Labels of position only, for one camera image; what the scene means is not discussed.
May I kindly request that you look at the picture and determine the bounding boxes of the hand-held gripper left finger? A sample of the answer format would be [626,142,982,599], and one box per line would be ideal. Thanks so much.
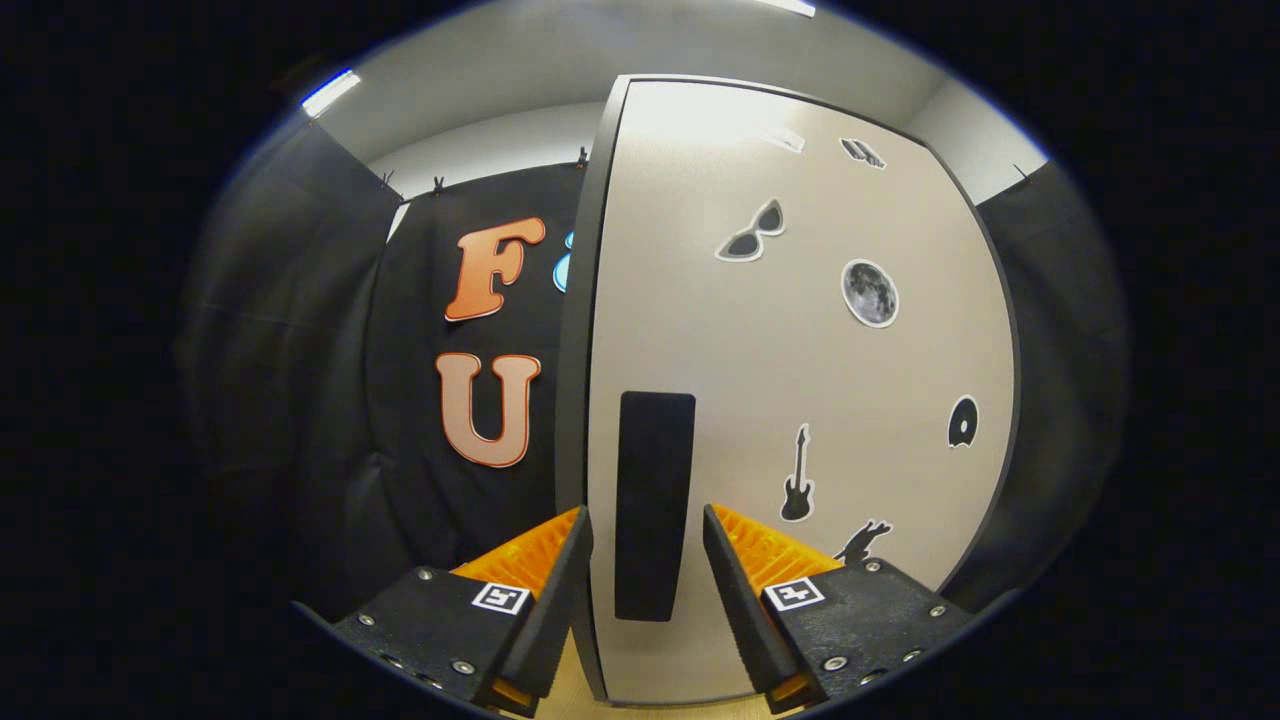
[330,505,594,718]

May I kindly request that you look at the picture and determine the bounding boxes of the narrow ceiling light panel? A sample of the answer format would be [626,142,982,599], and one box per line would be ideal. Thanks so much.
[302,68,361,118]

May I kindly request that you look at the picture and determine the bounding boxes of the dark grey shoe cabinet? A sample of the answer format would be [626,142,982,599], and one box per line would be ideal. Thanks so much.
[555,75,1021,706]

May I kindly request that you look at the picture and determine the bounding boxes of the row of black cloth clips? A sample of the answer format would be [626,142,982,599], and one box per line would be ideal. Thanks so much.
[378,147,1031,196]

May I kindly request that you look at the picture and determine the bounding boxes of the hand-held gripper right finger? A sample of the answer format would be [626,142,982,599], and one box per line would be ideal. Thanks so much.
[703,503,976,713]

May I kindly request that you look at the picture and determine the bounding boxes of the black backdrop cloth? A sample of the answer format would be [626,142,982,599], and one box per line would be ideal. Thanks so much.
[175,120,1131,641]

